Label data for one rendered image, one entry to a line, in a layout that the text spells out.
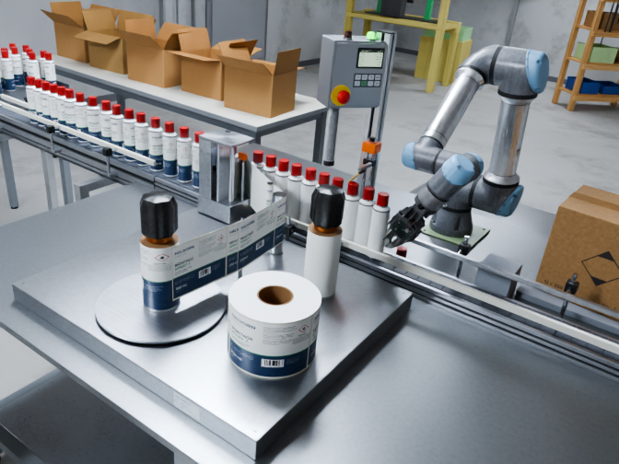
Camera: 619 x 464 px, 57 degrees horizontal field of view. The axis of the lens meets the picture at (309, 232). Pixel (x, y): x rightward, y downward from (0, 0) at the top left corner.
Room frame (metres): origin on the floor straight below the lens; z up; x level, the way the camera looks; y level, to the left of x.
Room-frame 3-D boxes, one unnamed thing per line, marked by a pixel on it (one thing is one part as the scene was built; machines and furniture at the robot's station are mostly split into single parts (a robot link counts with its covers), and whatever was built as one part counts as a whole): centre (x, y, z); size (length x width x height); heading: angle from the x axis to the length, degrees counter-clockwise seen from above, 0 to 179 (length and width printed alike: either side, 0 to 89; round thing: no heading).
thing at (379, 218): (1.51, -0.20, 0.98); 0.05 x 0.05 x 0.20
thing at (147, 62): (3.84, 1.09, 0.97); 0.45 x 0.44 x 0.37; 150
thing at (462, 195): (1.85, -0.51, 1.00); 0.13 x 0.12 x 0.14; 56
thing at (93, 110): (2.22, 0.91, 0.98); 0.05 x 0.05 x 0.20
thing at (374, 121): (1.71, -0.17, 1.16); 0.04 x 0.04 x 0.67; 58
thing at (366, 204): (1.54, -0.16, 0.98); 0.05 x 0.05 x 0.20
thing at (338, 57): (1.69, -0.08, 1.38); 0.17 x 0.10 x 0.19; 113
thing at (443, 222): (1.85, -0.50, 0.89); 0.15 x 0.15 x 0.10
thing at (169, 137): (1.98, 0.54, 0.98); 0.05 x 0.05 x 0.20
